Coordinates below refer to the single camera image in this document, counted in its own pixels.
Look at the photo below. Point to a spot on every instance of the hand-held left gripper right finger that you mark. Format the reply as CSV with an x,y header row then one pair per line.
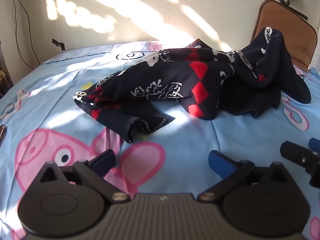
x,y
219,163

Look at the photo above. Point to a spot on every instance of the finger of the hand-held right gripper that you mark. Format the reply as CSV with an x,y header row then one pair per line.
x,y
315,143
297,154

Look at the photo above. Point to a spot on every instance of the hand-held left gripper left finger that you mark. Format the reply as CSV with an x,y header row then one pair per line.
x,y
104,159

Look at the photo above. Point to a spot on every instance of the black red patterned knit sweater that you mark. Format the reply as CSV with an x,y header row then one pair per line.
x,y
190,80

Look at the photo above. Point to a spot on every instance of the blue cartoon printed bed sheet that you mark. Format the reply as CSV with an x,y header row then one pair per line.
x,y
62,85

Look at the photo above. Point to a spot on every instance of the smartphone with gold case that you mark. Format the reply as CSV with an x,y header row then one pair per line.
x,y
2,133

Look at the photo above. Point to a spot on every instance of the black tape piece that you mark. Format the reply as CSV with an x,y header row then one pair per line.
x,y
58,44

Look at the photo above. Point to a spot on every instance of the brown seat cushion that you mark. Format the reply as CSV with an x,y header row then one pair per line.
x,y
282,20

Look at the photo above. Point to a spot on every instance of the long black tape strip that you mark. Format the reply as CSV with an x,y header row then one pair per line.
x,y
298,13

